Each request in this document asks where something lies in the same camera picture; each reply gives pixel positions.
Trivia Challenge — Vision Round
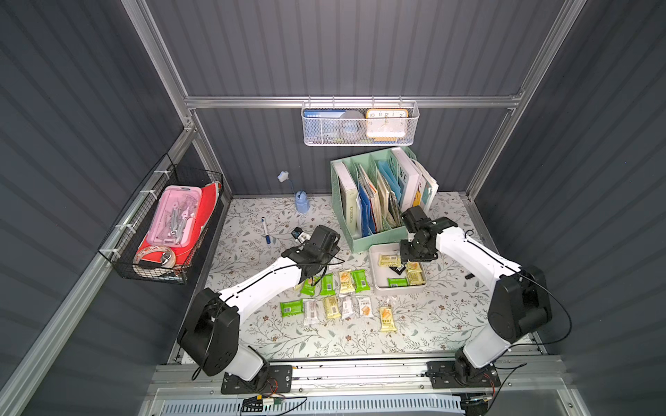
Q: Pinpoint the green cookie packet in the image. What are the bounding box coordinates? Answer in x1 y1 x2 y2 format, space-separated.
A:
351 269 371 293
300 280 316 296
320 274 336 297

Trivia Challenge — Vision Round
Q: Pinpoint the white cookie storage box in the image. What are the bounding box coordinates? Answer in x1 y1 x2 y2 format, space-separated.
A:
368 243 428 297

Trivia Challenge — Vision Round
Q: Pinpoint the yellow cookie packet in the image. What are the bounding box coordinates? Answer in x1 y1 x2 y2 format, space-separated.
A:
339 270 355 295

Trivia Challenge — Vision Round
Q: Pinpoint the green packet second row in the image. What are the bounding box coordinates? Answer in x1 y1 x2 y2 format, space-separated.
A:
280 299 305 318

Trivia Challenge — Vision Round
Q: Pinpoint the white brown packet second row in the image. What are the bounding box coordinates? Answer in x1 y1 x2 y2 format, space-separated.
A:
304 299 320 327

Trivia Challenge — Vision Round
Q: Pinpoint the yellow packet second row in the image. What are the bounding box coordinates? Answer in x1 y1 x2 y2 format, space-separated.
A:
323 296 342 320

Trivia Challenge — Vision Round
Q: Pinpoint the white cookie packet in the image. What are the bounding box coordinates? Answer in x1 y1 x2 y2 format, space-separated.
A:
357 296 374 318

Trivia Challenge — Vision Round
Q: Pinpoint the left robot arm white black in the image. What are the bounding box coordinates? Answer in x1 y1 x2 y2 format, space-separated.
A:
177 225 340 390

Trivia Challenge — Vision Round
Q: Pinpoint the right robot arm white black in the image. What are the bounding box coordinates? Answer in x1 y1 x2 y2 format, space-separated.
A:
400 206 553 385

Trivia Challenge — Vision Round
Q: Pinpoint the green file organizer box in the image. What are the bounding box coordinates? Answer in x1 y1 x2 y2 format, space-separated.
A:
331 147 439 253

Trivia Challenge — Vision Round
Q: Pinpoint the pink plastic tool box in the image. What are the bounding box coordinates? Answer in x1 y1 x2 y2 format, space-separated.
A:
146 185 202 248

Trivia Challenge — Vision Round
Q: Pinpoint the blue box in basket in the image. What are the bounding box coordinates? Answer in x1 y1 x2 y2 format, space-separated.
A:
302 109 345 146

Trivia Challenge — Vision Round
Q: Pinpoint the blue white marker pen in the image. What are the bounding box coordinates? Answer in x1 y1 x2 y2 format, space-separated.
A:
261 217 272 244

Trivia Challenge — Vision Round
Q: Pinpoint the white book right slot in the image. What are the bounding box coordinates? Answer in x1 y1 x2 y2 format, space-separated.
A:
390 147 422 211

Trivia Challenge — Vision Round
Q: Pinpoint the white book slot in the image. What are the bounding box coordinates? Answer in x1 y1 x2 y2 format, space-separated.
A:
390 147 422 211
332 161 359 237

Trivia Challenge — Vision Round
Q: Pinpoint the white book left slot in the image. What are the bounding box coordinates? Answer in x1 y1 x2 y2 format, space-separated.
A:
332 161 359 237

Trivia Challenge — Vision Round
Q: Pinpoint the red cloth bag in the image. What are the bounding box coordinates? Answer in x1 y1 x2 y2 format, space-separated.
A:
132 181 222 268

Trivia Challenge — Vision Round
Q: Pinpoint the yellow white alarm clock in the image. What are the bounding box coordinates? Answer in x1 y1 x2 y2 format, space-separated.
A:
365 109 409 140

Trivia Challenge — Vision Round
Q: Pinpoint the grey tape roll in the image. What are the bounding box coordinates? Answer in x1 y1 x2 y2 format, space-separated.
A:
338 110 366 143

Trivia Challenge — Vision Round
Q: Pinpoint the clear tape roll in basket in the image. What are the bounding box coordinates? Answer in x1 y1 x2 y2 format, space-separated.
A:
134 246 177 268

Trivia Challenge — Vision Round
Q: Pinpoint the white wire wall basket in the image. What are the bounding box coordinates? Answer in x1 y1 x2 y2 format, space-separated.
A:
301 99 421 147

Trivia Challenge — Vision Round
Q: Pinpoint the black wire side basket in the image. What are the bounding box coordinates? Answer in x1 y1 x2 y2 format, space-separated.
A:
98 156 225 284

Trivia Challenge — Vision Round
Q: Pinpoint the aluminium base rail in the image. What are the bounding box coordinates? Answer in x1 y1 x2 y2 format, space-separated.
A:
139 353 589 415

